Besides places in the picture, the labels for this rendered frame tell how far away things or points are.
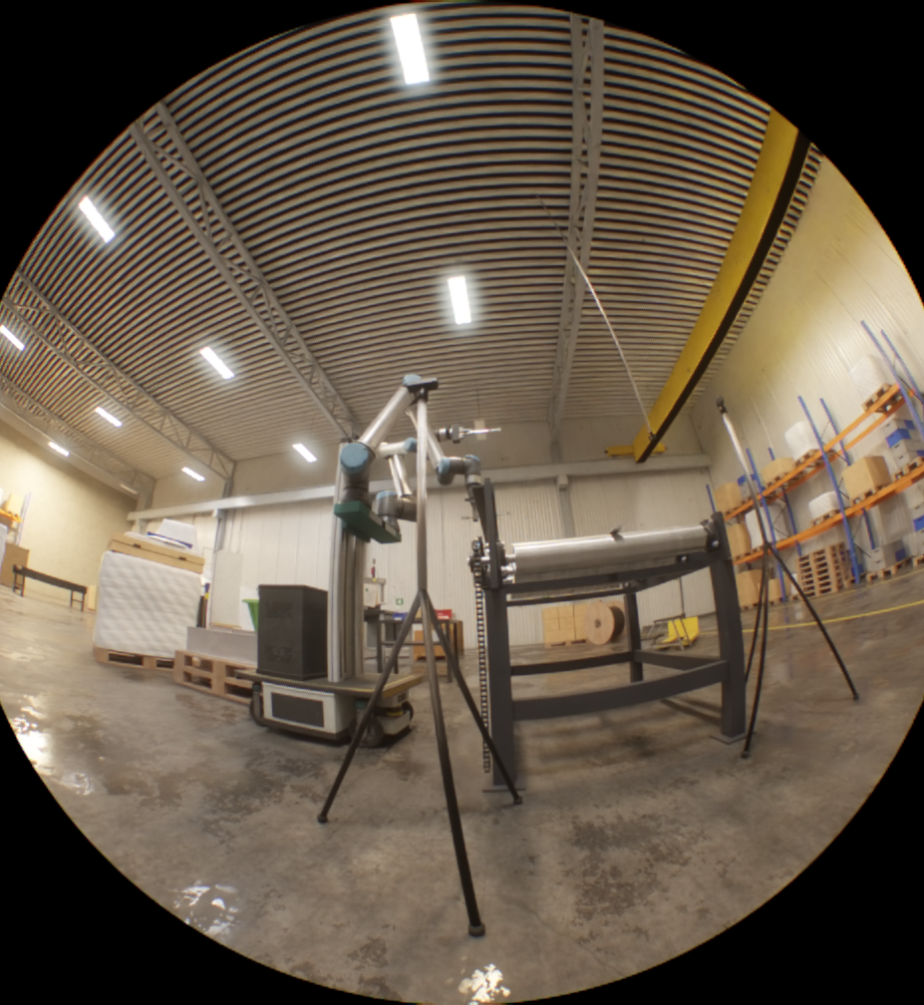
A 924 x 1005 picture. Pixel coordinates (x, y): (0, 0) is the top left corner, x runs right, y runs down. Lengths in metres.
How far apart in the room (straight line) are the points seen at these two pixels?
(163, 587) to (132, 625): 0.54
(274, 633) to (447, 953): 1.74
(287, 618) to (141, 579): 2.27
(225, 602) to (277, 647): 2.78
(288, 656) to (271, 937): 1.53
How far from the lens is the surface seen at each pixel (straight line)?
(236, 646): 3.10
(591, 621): 8.56
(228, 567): 4.81
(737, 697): 1.59
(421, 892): 0.89
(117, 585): 3.93
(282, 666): 2.03
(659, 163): 9.15
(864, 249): 10.66
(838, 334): 10.83
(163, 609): 4.00
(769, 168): 7.82
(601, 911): 0.83
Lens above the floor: 0.60
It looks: 21 degrees up
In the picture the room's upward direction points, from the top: 3 degrees counter-clockwise
